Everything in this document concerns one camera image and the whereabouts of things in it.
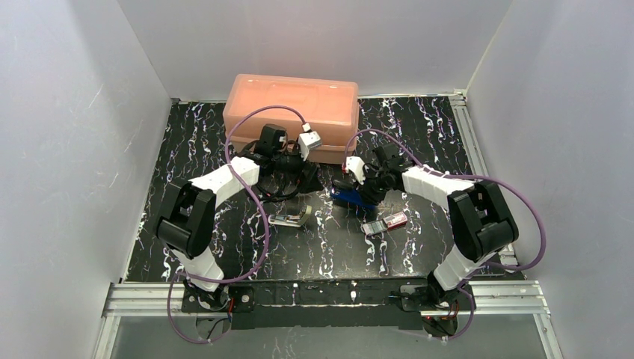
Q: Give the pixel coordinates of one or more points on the pink translucent plastic storage box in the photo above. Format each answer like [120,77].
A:
[331,108]

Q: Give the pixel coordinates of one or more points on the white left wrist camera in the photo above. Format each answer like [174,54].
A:
[308,140]

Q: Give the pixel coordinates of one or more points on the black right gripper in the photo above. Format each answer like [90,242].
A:
[365,188]

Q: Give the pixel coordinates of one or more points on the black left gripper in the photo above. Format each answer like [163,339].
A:
[301,173]

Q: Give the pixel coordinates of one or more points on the aluminium frame rail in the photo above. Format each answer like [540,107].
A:
[491,297]
[458,104]

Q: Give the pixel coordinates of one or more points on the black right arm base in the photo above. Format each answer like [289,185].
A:
[424,297]

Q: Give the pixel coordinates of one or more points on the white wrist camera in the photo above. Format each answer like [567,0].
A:
[308,140]
[354,166]

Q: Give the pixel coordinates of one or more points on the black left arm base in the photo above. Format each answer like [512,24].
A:
[223,299]

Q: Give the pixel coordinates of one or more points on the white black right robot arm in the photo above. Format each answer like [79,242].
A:
[481,222]

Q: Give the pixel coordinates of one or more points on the aluminium right frame rail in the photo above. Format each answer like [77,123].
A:
[458,104]

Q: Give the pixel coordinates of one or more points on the aluminium front frame rail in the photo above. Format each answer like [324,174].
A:
[491,297]

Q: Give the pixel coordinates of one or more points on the red white staple box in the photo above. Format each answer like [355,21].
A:
[385,224]

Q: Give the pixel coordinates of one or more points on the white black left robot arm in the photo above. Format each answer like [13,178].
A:
[185,222]

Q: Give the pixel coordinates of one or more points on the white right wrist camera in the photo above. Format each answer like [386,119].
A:
[354,166]

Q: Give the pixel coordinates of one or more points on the black marble pattern mat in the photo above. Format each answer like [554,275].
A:
[331,244]

